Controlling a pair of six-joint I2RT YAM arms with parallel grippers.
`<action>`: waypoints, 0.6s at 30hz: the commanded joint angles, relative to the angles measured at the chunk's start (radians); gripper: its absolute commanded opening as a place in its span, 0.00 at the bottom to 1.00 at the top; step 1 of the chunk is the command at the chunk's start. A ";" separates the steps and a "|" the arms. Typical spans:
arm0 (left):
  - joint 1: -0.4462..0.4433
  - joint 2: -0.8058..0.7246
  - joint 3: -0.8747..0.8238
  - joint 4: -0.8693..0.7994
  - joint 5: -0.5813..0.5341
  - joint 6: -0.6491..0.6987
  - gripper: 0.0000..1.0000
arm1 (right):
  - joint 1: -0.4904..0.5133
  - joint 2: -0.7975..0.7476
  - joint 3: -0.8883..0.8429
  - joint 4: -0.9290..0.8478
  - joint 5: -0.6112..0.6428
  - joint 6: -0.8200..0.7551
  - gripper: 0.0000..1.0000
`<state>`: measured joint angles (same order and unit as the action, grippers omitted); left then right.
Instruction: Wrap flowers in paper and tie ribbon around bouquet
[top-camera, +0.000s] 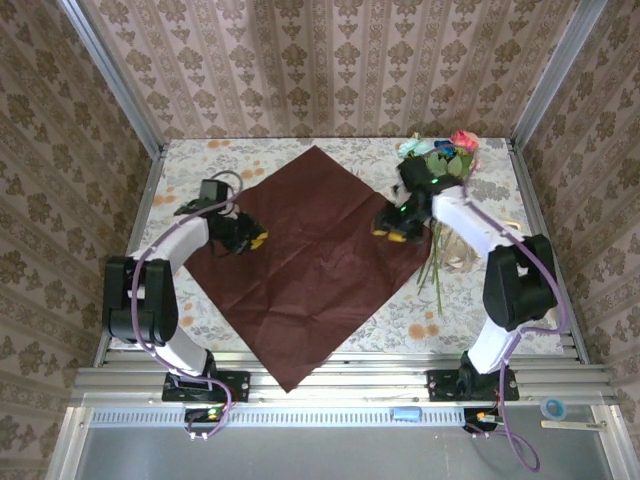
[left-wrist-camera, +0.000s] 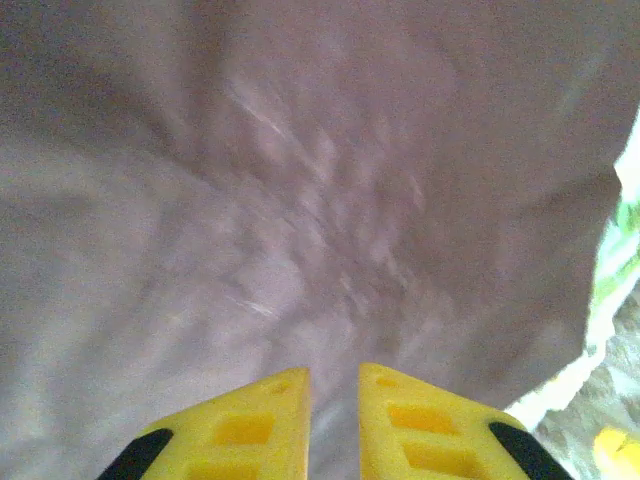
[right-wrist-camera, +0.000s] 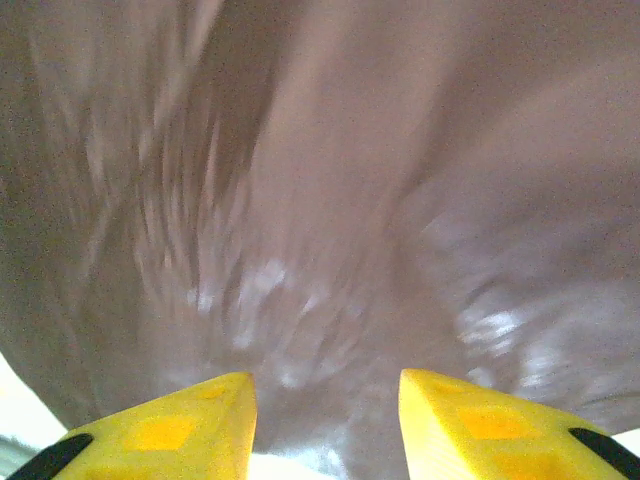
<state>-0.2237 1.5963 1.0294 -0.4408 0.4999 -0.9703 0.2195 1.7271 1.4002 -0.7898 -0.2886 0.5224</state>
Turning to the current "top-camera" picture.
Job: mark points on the dark red wrapping paper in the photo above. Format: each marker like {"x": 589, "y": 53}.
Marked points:
{"x": 310, "y": 260}

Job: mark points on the beige ribbon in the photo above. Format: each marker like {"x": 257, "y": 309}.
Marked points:
{"x": 457, "y": 252}

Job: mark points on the blue artificial flower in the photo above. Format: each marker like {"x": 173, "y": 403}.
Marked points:
{"x": 445, "y": 148}

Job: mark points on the coral red artificial flower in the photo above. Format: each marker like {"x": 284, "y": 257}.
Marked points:
{"x": 464, "y": 140}

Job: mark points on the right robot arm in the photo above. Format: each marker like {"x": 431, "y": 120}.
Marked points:
{"x": 470, "y": 220}

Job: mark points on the floral tablecloth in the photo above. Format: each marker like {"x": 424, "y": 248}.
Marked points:
{"x": 200, "y": 165}

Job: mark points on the black controller with green light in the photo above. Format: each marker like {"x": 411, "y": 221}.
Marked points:
{"x": 206, "y": 414}

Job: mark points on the black controller with orange plug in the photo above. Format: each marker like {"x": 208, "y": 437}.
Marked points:
{"x": 482, "y": 417}

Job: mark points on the grey metal panel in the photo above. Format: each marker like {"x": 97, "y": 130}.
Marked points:
{"x": 325, "y": 450}

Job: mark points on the blue tape roll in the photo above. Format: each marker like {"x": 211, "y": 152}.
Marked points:
{"x": 553, "y": 407}

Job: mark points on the wooden ruler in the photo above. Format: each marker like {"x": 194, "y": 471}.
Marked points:
{"x": 575, "y": 425}

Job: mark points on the aluminium side rail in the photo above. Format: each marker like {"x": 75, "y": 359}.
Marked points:
{"x": 142, "y": 210}
{"x": 531, "y": 200}

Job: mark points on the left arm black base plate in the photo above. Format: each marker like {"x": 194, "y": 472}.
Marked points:
{"x": 235, "y": 385}

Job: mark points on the aluminium frame rails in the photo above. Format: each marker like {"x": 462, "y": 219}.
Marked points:
{"x": 340, "y": 380}

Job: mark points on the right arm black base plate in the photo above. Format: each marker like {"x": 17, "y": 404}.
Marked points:
{"x": 442, "y": 385}

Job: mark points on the aluminium corner post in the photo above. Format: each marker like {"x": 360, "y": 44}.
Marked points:
{"x": 555, "y": 75}
{"x": 112, "y": 75}

